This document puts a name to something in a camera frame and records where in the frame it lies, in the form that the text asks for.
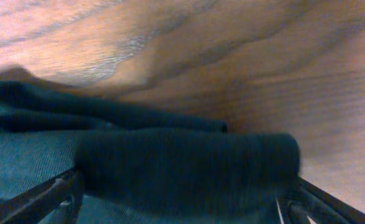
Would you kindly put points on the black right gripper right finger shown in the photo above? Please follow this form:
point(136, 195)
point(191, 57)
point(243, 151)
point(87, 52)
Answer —
point(305, 202)

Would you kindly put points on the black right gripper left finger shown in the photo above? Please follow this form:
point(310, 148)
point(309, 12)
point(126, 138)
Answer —
point(57, 200)

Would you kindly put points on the black t-shirt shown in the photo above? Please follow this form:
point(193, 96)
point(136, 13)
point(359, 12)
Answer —
point(140, 165)

